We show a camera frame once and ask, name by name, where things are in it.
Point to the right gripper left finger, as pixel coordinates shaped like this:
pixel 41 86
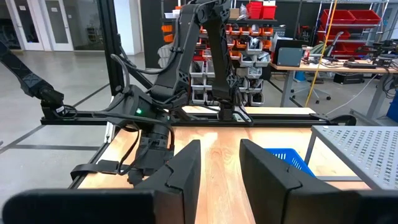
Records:
pixel 93 208

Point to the blue bin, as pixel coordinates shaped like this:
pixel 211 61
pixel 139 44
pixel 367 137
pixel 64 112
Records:
pixel 393 109

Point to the red storage bins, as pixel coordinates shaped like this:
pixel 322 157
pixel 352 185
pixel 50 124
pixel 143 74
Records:
pixel 261 11

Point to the white double doors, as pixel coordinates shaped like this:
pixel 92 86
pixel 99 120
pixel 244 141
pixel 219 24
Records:
pixel 40 25

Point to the black box under workbench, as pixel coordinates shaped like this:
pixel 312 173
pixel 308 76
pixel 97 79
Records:
pixel 348 78

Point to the parts bin rack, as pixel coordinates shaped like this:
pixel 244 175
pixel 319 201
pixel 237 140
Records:
pixel 248 56

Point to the black office chair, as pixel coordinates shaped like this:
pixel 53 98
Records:
pixel 314 90

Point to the grey metal box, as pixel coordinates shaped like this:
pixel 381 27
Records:
pixel 289 57

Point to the blue plastic basket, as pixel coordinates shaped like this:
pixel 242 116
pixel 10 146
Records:
pixel 289 157

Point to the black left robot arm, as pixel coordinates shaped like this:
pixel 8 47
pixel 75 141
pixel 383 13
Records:
pixel 217 62

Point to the wooden workbench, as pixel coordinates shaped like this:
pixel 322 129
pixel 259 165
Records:
pixel 332 68

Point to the red bin shelf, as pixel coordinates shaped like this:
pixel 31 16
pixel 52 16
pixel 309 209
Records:
pixel 348 18

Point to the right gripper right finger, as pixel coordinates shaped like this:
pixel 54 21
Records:
pixel 311 208

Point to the black aluminium table frame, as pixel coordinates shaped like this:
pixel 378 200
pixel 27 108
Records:
pixel 280 119

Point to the grey perforated metal shelf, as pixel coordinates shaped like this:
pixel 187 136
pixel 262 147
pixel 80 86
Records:
pixel 367 152

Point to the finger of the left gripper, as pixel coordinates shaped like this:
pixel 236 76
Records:
pixel 99 168

